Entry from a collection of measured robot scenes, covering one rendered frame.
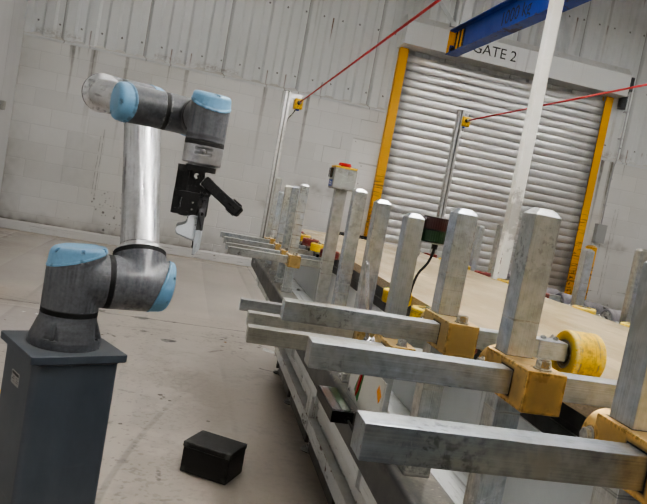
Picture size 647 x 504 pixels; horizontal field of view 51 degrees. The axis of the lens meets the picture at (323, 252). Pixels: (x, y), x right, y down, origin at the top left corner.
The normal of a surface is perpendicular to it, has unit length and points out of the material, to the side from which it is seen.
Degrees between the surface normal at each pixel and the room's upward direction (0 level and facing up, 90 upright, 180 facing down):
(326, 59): 90
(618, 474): 90
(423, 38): 90
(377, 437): 90
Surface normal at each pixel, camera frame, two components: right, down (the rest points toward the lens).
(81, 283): 0.47, 0.16
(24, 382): -0.74, -0.08
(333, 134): 0.20, 0.11
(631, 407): -0.97, -0.16
